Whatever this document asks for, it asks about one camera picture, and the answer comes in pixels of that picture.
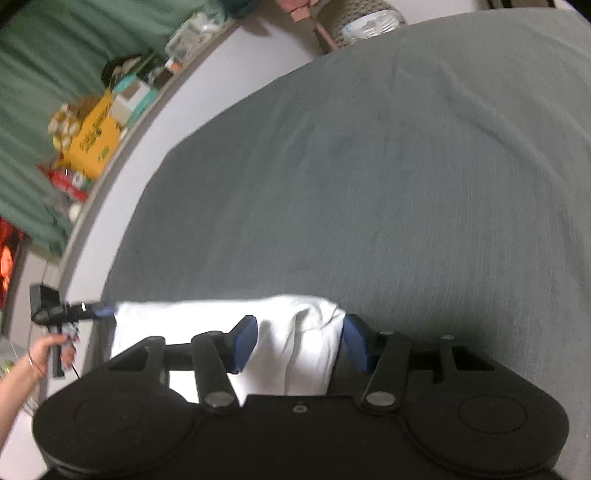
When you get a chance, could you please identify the white long-sleeve shirt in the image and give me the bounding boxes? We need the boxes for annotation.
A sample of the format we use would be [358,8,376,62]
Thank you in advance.
[110,294,347,397]

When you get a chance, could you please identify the white and teal box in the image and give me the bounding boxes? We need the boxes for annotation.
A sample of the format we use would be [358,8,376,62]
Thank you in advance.
[111,76,158,125]

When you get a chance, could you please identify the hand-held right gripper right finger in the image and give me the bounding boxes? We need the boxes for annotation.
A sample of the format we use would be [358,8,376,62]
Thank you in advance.
[344,314,497,414]

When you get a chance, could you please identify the round woven stool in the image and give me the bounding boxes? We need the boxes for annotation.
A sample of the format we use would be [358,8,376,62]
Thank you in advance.
[318,0,407,49]

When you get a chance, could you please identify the person's left forearm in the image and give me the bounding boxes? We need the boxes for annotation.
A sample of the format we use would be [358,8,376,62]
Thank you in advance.
[0,364,44,444]

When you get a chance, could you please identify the plush monkey toy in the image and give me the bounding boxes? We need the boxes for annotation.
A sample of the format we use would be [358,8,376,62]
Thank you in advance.
[47,102,84,151]

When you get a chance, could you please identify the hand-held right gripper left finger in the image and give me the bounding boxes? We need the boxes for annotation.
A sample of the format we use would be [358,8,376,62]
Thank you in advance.
[108,315,259,411]

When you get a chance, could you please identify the black cap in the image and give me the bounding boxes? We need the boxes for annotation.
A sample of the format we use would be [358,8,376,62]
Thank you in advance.
[100,55,139,86]

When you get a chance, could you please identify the yellow cardboard box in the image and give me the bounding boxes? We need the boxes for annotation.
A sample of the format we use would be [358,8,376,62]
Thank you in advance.
[62,90,123,181]

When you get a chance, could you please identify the window ledge shelf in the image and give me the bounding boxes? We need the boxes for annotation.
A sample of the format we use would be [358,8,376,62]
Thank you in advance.
[60,18,241,268]

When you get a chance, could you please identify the clear plastic container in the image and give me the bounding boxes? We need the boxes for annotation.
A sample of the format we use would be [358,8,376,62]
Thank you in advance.
[165,11,222,61]

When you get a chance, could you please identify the person's left hand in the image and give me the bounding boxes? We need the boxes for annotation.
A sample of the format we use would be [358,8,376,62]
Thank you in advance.
[28,335,77,377]

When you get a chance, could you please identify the pink hanging cloth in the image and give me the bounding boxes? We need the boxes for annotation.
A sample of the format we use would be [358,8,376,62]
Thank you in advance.
[277,0,340,54]

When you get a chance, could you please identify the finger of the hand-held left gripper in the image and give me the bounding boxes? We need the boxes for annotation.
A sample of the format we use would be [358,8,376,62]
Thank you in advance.
[83,300,116,320]

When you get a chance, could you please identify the tablet with lit screen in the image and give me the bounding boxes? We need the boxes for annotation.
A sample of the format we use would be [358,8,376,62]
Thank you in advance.
[0,217,26,310]

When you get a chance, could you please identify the dark box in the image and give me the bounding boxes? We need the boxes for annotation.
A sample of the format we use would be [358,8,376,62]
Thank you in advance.
[139,53,167,86]

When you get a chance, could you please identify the red snack bag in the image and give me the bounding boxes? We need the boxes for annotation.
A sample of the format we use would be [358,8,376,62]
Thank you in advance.
[37,161,90,201]

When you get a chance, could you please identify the blue and white pack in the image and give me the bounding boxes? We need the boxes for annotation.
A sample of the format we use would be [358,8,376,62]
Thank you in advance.
[342,11,400,44]

